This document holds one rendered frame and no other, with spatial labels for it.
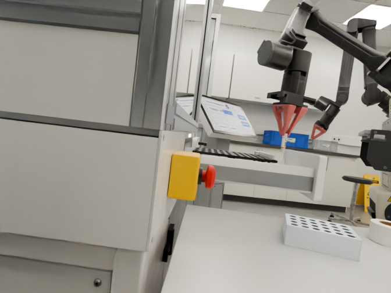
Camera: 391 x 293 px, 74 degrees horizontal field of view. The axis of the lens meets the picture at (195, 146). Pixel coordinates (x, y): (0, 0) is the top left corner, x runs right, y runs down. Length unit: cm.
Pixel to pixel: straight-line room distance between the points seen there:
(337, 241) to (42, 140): 49
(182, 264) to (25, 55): 33
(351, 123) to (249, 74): 208
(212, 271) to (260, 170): 33
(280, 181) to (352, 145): 466
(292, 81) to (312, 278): 42
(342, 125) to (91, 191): 506
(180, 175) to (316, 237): 28
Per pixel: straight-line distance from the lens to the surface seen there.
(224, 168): 65
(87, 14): 36
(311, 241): 54
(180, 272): 39
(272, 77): 440
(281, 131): 68
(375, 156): 125
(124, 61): 33
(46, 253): 39
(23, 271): 42
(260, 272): 42
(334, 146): 470
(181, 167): 41
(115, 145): 32
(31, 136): 36
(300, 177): 69
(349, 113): 534
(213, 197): 181
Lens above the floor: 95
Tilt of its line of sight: 3 degrees down
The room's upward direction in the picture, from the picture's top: 7 degrees clockwise
